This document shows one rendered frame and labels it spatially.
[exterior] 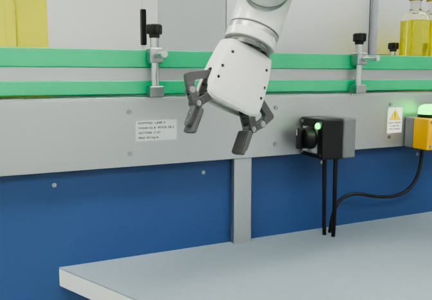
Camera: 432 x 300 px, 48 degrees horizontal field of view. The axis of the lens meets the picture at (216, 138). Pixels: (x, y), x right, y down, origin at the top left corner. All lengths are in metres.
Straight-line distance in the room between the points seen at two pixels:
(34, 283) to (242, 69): 0.52
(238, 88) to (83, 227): 0.38
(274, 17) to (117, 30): 3.48
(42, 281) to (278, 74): 0.60
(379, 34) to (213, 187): 0.77
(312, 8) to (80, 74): 0.75
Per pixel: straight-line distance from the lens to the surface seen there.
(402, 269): 0.94
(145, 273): 0.87
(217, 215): 0.99
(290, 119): 1.01
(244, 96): 0.75
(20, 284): 0.94
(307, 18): 1.40
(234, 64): 0.75
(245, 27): 0.76
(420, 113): 1.19
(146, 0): 4.31
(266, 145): 0.99
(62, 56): 0.87
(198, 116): 0.72
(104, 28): 4.20
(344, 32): 1.47
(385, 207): 1.24
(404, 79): 1.22
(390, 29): 1.54
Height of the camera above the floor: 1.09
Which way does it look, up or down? 7 degrees down
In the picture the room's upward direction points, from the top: straight up
